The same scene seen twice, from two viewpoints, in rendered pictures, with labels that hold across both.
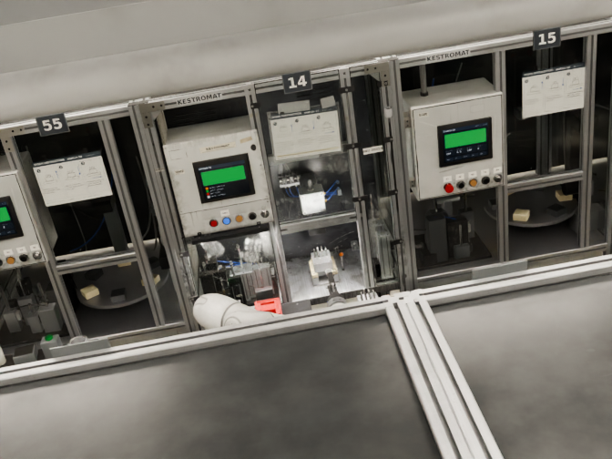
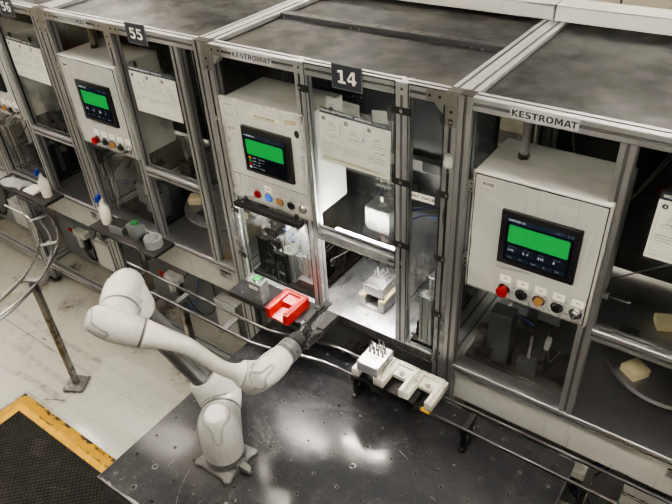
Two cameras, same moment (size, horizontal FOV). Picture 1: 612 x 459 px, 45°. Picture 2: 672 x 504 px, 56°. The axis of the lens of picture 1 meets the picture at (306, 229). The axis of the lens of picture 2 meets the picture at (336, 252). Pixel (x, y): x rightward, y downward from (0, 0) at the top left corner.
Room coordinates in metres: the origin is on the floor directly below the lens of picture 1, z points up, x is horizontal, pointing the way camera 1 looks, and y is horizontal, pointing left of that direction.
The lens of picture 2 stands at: (1.55, -1.31, 2.78)
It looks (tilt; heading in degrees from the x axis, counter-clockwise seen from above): 36 degrees down; 40
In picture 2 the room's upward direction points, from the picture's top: 4 degrees counter-clockwise
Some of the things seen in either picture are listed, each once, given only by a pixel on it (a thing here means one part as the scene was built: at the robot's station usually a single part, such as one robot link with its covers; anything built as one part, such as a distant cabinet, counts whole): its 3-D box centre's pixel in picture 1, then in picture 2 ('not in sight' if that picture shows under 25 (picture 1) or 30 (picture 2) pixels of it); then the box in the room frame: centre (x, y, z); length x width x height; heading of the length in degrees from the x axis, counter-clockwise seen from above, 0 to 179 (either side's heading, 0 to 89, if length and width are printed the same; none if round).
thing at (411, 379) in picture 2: not in sight; (399, 382); (3.02, -0.36, 0.84); 0.36 x 0.14 x 0.10; 93
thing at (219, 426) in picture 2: not in sight; (219, 429); (2.42, 0.06, 0.85); 0.18 x 0.16 x 0.22; 45
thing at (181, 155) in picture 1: (219, 175); (283, 147); (3.23, 0.36, 1.60); 0.42 x 0.29 x 0.46; 93
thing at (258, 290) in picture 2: not in sight; (259, 287); (3.03, 0.40, 0.97); 0.08 x 0.08 x 0.12; 3
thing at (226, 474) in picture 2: not in sight; (229, 456); (2.42, 0.04, 0.71); 0.22 x 0.18 x 0.06; 93
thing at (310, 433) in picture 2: not in sight; (333, 472); (2.62, -0.32, 0.66); 1.50 x 1.06 x 0.04; 93
